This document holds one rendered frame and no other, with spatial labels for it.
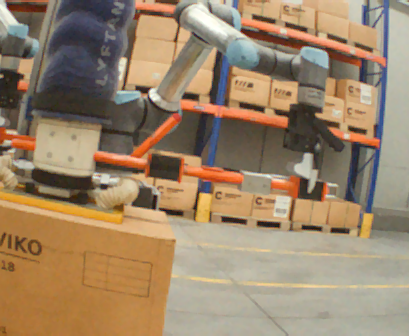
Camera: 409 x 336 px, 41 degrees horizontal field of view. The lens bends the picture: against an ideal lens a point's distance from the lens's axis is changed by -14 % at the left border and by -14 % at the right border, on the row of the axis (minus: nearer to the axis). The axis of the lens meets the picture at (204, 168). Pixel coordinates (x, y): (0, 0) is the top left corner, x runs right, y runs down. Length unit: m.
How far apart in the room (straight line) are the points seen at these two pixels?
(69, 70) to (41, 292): 0.52
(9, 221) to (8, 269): 0.12
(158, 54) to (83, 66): 7.36
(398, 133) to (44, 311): 10.45
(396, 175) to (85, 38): 10.33
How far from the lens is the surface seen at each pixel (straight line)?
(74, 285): 1.32
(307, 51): 1.53
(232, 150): 10.21
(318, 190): 1.51
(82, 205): 1.37
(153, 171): 1.43
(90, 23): 1.40
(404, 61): 11.67
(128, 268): 1.31
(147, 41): 8.75
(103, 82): 1.41
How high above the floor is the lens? 1.16
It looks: 3 degrees down
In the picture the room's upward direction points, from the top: 9 degrees clockwise
